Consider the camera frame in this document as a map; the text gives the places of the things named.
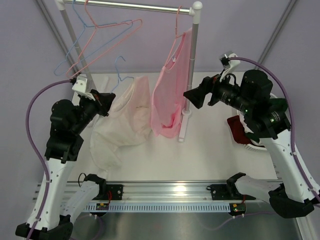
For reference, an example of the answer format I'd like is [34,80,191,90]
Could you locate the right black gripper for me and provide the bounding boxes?
[183,68,254,115]

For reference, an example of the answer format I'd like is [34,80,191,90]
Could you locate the light blue hanger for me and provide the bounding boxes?
[109,55,135,94]
[55,0,133,78]

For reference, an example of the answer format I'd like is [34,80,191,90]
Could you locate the cream white t shirt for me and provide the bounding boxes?
[90,76,152,173]

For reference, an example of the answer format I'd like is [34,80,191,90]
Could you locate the pink hanger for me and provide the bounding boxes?
[65,0,143,75]
[164,5,184,70]

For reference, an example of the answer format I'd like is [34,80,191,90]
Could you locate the dark red t shirt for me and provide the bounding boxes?
[227,115,252,145]

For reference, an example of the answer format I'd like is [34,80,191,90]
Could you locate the green and white t shirt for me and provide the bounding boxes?
[244,98,291,140]

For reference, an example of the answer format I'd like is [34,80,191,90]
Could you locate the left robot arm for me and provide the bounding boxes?
[15,90,116,240]

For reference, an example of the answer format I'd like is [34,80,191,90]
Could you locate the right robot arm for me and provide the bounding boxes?
[183,69,320,219]

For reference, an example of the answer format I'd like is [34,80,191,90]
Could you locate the pink t shirt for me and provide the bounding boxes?
[150,28,192,138]

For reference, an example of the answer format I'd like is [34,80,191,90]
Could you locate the white plastic basket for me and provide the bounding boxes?
[235,92,278,153]

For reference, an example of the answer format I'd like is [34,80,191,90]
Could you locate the silver white clothes rack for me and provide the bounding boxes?
[64,0,203,142]

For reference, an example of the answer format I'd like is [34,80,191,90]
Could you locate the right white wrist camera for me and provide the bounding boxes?
[219,51,240,82]

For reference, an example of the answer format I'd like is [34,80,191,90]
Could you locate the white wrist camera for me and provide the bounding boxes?
[219,51,240,82]
[72,75,96,100]

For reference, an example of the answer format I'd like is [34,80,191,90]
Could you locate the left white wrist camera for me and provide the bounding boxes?
[72,75,96,100]

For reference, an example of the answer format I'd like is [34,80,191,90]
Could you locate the left aluminium frame post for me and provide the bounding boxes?
[33,0,77,67]

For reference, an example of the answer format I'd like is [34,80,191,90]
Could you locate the aluminium frame post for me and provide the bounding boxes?
[33,0,77,67]
[257,0,299,65]

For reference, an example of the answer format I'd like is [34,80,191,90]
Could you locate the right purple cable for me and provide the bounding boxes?
[199,56,320,231]

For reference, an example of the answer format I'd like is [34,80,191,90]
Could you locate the purple cable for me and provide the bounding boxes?
[24,78,107,240]
[199,56,320,231]

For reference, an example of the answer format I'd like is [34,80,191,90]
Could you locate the right aluminium frame post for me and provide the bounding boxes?
[257,0,299,65]

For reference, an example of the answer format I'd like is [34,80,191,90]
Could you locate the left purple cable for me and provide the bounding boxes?
[24,78,107,240]

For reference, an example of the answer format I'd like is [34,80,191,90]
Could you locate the aluminium mounting rail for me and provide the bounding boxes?
[32,180,305,204]

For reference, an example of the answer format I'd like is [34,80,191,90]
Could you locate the white slotted cable duct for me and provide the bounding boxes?
[83,202,231,213]

